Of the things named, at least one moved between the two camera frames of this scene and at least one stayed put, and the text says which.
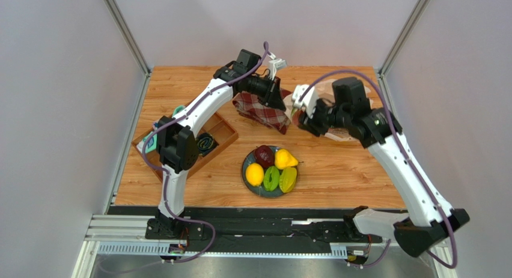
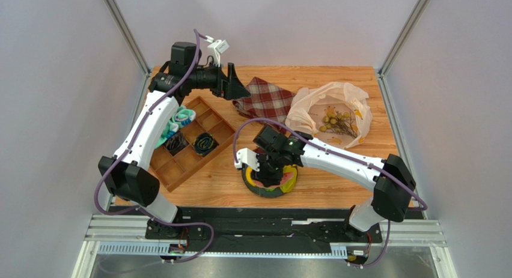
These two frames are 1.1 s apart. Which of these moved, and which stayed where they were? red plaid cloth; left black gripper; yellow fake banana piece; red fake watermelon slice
Moved: red fake watermelon slice; left black gripper
Stayed: yellow fake banana piece; red plaid cloth
